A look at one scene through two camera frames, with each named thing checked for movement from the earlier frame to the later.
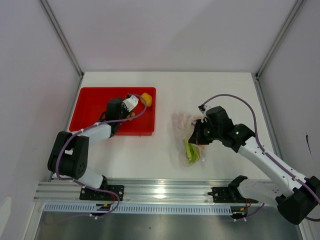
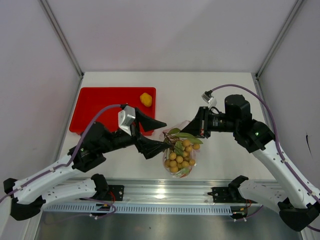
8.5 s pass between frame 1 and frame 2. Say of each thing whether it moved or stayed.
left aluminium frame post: stayed
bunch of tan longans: moved
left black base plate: stayed
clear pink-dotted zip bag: moved
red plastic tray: stayed
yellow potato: stayed
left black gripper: moved
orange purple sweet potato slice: moved
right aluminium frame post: stayed
